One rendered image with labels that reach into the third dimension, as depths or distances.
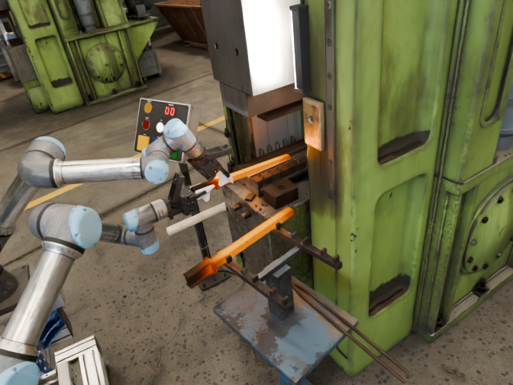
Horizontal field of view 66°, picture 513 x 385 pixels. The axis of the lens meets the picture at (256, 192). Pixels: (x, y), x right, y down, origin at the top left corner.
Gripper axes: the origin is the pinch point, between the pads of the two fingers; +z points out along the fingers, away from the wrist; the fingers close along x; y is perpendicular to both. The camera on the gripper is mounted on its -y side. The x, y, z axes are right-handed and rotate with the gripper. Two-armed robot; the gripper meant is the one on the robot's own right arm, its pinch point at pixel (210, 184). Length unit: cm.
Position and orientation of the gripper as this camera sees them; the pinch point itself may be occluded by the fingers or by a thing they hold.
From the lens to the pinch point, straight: 160.3
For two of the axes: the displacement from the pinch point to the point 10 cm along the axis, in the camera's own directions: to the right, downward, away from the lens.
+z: 8.4, -3.6, 4.1
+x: 5.4, 4.0, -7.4
